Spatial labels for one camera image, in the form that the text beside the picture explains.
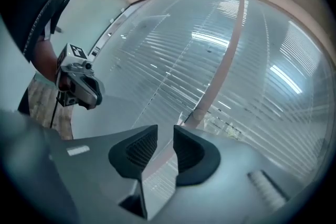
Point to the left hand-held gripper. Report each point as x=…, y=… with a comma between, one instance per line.
x=72, y=60

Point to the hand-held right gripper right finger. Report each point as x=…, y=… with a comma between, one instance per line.
x=223, y=165

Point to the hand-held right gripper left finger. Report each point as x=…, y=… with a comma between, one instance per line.
x=102, y=162

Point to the person's left forearm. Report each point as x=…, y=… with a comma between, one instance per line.
x=44, y=60

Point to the person's left hand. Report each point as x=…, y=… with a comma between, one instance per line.
x=63, y=84

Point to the grey metal partition post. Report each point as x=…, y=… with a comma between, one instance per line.
x=231, y=49

